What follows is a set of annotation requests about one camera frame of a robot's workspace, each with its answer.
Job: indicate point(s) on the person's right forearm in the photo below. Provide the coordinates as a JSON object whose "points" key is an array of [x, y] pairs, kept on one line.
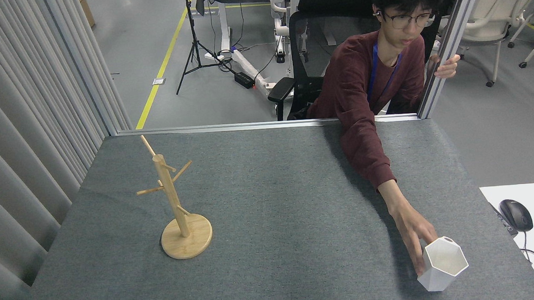
{"points": [[379, 171]]}

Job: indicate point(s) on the white hexagonal cup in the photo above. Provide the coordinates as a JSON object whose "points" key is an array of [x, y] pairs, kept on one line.
{"points": [[445, 259]]}

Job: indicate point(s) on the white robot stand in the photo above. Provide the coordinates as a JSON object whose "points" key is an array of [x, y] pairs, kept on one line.
{"points": [[282, 28]]}

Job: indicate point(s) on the cardboard box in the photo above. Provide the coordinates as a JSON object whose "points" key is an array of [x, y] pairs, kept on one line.
{"points": [[87, 10]]}

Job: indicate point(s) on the black device at table edge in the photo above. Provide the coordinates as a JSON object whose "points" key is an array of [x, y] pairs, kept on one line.
{"points": [[503, 221]]}

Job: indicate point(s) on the grey curtain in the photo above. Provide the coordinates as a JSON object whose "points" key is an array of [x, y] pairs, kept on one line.
{"points": [[14, 114]]}

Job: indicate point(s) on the wooden cup rack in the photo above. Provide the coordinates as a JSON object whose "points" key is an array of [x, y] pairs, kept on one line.
{"points": [[172, 197]]}

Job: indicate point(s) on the black power strip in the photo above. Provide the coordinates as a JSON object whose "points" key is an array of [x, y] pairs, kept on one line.
{"points": [[244, 79]]}

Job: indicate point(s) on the black office chair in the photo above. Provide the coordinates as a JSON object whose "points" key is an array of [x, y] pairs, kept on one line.
{"points": [[300, 41]]}

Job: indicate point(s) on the black glasses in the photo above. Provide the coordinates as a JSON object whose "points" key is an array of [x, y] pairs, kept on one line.
{"points": [[407, 19]]}

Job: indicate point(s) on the person's left hand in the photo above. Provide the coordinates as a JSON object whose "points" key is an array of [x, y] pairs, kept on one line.
{"points": [[452, 67]]}

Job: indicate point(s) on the person's right hand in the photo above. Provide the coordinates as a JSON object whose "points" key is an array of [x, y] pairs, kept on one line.
{"points": [[413, 234]]}

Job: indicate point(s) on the silver frame post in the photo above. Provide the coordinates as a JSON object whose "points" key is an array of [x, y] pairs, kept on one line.
{"points": [[450, 41]]}

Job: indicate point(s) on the black tripod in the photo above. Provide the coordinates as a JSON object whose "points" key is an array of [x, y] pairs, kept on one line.
{"points": [[191, 34]]}

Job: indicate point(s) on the silver floor outlet plate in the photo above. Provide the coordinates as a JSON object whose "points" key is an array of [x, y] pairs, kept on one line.
{"points": [[159, 81]]}

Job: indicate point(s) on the black computer mouse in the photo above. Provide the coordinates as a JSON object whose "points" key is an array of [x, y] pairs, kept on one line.
{"points": [[515, 214]]}

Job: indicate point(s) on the seated person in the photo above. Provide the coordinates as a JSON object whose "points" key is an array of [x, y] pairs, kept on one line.
{"points": [[360, 84]]}

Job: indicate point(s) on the white desk frame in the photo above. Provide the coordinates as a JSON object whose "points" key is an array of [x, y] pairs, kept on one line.
{"points": [[223, 27]]}

